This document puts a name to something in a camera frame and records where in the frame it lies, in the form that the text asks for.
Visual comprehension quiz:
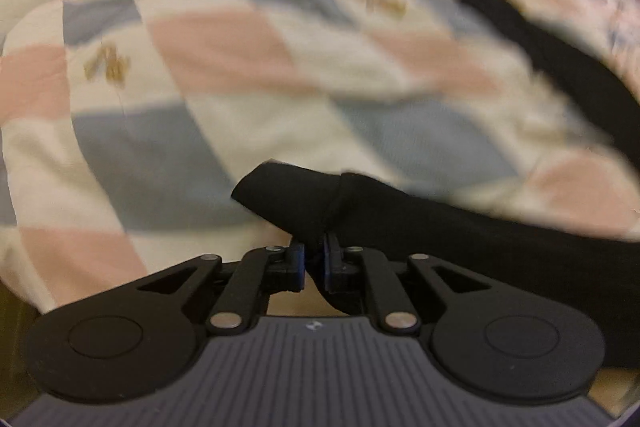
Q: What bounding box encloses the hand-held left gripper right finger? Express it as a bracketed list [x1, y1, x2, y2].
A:
[323, 233, 497, 334]

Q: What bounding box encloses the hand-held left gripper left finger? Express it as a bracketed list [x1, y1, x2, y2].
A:
[137, 242, 306, 334]

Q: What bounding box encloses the black garment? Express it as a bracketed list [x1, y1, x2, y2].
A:
[231, 0, 640, 369]

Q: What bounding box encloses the checkered quilt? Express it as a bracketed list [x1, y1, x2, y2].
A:
[0, 0, 640, 314]

